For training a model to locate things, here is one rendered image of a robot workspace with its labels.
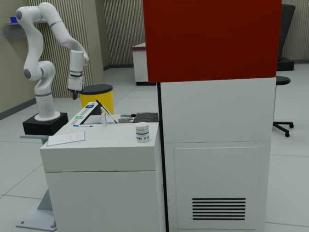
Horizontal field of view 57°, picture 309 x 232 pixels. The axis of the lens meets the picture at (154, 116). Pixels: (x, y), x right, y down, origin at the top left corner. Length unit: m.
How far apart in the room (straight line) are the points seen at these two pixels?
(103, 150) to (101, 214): 0.41
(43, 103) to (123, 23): 7.93
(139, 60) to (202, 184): 5.32
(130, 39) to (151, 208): 8.59
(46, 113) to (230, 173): 1.40
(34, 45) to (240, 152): 1.55
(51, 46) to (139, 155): 5.36
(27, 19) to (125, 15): 7.98
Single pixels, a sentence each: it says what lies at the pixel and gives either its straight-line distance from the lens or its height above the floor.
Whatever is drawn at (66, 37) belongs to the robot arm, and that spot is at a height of 1.51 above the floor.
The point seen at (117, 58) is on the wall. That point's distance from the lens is 10.18.
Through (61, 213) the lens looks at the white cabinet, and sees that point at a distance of 1.84.
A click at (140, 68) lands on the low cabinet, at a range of 7.03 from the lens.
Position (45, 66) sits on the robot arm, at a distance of 2.22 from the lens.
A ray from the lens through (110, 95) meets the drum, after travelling 3.86.
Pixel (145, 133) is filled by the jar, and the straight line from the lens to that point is 1.50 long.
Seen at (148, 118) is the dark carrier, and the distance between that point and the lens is 2.06.
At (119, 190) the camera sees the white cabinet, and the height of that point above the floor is 0.70.
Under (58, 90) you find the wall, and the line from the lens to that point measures 6.82.
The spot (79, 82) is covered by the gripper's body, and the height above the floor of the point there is 1.22.
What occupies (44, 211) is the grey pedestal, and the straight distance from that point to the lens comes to 2.86.
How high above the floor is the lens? 1.59
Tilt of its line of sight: 19 degrees down
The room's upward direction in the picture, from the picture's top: 4 degrees counter-clockwise
